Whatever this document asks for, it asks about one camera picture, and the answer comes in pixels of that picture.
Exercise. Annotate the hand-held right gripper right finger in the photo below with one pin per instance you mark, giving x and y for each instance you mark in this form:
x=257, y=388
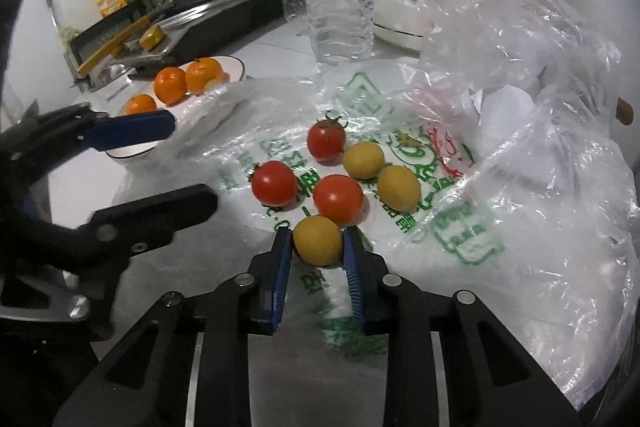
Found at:
x=354, y=277

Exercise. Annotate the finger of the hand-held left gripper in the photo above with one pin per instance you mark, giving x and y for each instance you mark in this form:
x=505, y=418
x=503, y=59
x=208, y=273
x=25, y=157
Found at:
x=150, y=217
x=130, y=129

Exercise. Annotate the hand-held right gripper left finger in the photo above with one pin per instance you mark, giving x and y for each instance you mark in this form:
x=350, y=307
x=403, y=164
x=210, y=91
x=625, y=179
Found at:
x=280, y=277

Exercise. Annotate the tangerine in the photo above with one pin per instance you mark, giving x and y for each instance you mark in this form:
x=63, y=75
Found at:
x=203, y=74
x=170, y=85
x=140, y=103

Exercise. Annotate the yellow cherry tomato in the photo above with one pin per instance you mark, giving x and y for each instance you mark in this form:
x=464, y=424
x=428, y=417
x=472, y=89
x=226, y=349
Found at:
x=398, y=188
x=318, y=240
x=364, y=160

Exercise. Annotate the red cherry tomato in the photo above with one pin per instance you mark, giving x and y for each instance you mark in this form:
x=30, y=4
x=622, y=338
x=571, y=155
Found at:
x=274, y=183
x=338, y=199
x=326, y=140

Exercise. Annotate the green printed plastic bag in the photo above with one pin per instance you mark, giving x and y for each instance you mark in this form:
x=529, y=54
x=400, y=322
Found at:
x=440, y=207

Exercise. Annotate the white plate with dark rim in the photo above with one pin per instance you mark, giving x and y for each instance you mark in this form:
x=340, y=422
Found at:
x=232, y=66

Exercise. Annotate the black metal rack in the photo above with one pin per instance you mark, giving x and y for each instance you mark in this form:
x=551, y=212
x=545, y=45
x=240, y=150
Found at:
x=100, y=32

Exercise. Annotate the steel induction cooker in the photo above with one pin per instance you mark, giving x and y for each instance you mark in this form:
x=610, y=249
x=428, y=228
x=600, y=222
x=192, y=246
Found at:
x=235, y=14

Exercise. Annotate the crumpled clear plastic bag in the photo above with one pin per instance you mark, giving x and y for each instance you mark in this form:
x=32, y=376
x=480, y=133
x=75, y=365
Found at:
x=550, y=257

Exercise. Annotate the white round pot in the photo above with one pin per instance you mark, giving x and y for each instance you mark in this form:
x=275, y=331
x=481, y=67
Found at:
x=395, y=22

